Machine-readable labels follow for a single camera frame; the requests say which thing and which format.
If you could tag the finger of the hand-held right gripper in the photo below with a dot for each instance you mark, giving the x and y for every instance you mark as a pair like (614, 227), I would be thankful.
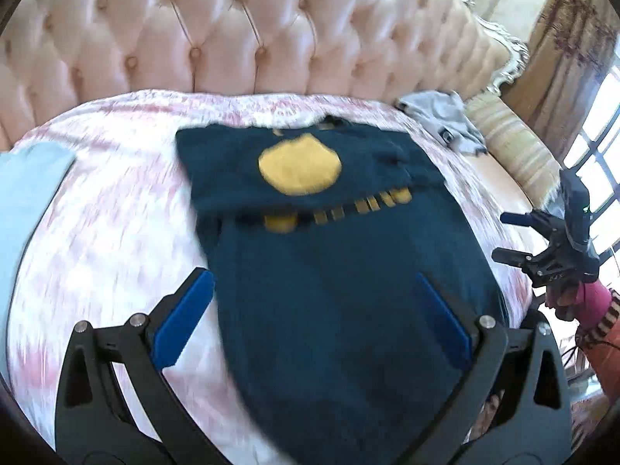
(518, 219)
(513, 257)

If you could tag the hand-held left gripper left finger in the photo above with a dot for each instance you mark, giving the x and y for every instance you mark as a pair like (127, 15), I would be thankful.
(186, 319)

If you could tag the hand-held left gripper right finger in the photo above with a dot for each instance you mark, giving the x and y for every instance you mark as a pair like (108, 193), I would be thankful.
(443, 322)

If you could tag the navy sweater yellow lettering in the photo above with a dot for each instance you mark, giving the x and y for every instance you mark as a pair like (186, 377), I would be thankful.
(339, 310)

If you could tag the person's right forearm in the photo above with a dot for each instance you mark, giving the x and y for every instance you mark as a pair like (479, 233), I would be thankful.
(608, 344)

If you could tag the person's right hand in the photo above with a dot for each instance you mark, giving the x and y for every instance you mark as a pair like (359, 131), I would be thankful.
(593, 300)

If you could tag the striped fringed cushion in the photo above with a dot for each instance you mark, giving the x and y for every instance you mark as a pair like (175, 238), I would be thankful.
(513, 145)

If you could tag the pink floral blanket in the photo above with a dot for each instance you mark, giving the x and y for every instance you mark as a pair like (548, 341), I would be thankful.
(121, 232)

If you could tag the black framed glass window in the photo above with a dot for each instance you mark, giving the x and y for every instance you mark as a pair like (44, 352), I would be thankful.
(603, 121)

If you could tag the grey garment black label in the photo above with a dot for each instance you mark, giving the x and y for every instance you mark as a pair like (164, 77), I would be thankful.
(436, 111)

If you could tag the gold embroidered curtain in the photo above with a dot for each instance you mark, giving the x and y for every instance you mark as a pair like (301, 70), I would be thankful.
(566, 34)

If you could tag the light blue folded cloth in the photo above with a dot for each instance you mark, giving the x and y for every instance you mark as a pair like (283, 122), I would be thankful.
(29, 189)

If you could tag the beige tufted leather sofa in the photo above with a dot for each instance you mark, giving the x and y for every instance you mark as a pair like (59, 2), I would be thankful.
(242, 24)

